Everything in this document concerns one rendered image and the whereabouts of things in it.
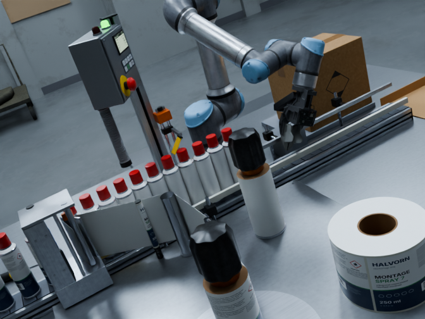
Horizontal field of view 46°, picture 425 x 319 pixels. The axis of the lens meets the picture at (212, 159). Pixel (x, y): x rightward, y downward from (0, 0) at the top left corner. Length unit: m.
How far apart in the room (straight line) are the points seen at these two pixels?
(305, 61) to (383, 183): 0.44
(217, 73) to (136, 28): 5.92
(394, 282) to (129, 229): 0.71
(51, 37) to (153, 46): 1.62
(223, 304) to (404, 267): 0.35
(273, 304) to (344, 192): 0.54
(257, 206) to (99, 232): 0.45
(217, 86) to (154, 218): 0.71
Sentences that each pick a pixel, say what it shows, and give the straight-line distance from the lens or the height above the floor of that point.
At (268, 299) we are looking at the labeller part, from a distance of 1.16.
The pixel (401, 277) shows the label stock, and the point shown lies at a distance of 1.04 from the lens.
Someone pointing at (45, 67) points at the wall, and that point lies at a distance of 8.41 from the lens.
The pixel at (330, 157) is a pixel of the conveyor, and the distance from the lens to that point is 1.72.
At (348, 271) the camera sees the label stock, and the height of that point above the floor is 0.97.
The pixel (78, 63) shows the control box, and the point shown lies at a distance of 1.40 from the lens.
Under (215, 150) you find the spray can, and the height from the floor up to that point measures 1.04.
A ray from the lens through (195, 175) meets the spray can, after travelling 1.52.
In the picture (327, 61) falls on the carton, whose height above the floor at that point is 1.09.
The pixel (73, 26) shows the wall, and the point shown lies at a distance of 8.40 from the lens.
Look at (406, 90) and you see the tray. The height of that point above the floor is 0.85.
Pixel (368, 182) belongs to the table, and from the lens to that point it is 1.59.
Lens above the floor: 1.65
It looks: 25 degrees down
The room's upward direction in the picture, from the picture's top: 18 degrees counter-clockwise
